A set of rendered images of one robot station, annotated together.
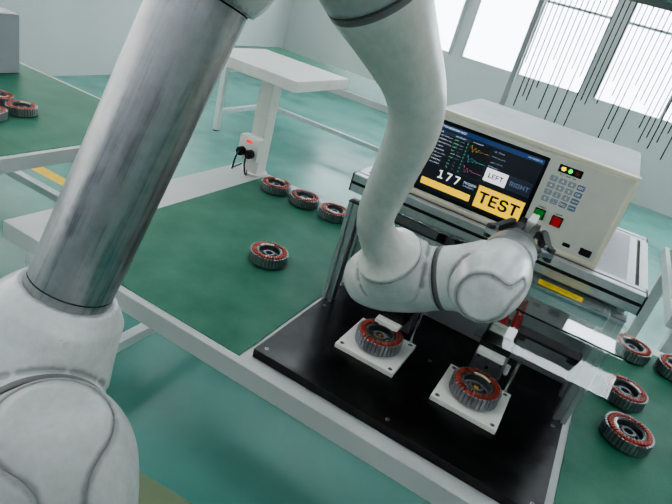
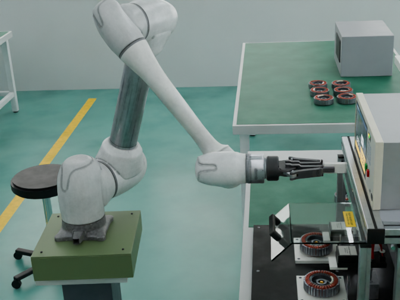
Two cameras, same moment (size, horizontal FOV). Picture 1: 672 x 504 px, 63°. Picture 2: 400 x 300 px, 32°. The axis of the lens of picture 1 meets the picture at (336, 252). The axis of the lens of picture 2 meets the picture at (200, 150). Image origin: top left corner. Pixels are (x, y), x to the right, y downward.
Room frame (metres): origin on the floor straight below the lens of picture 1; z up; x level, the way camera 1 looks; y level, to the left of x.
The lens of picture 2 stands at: (0.17, -2.05, 2.02)
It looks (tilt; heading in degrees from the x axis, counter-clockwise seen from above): 22 degrees down; 74
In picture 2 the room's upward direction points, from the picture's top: 3 degrees counter-clockwise
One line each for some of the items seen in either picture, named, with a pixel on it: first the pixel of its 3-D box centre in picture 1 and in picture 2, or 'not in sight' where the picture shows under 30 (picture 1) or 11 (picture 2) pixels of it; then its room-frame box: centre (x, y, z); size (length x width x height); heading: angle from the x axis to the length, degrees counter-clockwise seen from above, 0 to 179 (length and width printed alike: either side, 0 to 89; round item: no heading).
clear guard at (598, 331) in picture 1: (557, 317); (327, 230); (0.99, -0.46, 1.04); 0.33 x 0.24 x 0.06; 158
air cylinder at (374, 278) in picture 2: (490, 360); (368, 284); (1.14, -0.43, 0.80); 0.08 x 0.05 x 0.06; 68
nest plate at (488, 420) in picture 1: (471, 396); (321, 290); (1.01, -0.38, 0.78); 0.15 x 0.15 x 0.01; 68
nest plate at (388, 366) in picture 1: (376, 345); (316, 250); (1.10, -0.15, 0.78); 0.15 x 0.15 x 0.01; 68
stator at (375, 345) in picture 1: (379, 337); (316, 244); (1.10, -0.15, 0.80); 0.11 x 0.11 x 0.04
